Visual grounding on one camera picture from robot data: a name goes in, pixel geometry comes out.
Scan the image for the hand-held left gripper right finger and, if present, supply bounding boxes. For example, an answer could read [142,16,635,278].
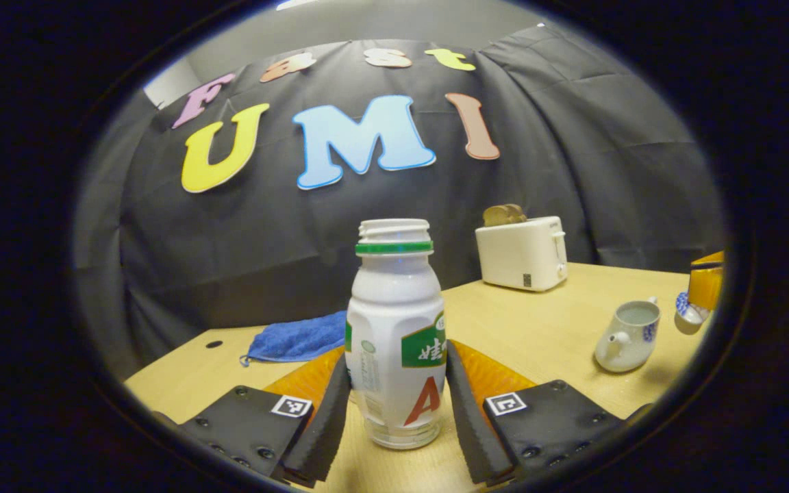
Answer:
[445,339,627,487]

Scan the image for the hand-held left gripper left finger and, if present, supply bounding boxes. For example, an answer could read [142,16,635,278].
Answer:
[179,346,353,488]

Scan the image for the white blue-patterned teacup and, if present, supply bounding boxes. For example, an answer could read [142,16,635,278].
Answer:
[594,296,662,374]

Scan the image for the white water bottle green label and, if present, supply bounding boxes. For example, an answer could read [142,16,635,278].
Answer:
[345,218,447,451]

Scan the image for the blue towel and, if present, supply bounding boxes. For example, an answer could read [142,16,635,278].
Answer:
[239,310,347,367]

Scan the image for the white toaster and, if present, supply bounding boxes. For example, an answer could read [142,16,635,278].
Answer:
[475,216,568,293]

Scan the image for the black backdrop cloth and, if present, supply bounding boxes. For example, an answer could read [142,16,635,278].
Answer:
[73,24,727,384]

